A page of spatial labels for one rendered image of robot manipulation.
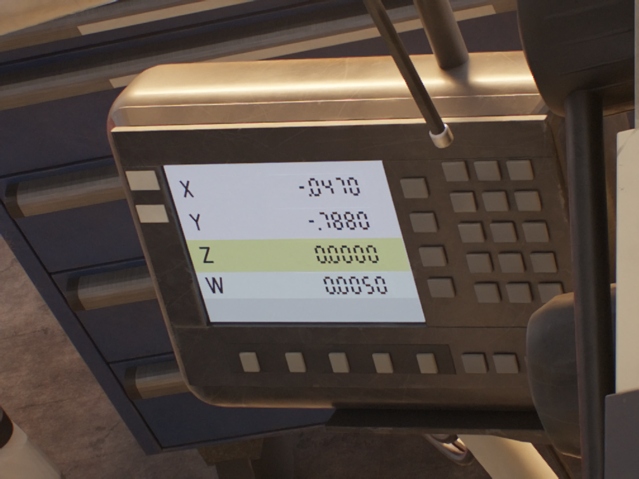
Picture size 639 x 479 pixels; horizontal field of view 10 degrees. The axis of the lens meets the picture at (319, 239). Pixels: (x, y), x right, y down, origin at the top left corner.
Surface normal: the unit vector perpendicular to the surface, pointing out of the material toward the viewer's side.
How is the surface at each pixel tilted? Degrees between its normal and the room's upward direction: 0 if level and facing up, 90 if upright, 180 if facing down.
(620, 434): 0
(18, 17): 115
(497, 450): 52
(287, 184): 70
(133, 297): 90
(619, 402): 0
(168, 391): 90
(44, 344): 0
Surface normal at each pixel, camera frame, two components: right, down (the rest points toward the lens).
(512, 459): 0.14, -0.06
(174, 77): -0.25, -0.86
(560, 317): -0.36, -0.65
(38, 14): 0.43, 0.82
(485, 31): -0.11, 0.75
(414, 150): -0.40, 0.50
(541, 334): -0.72, -0.42
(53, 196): -0.30, 0.26
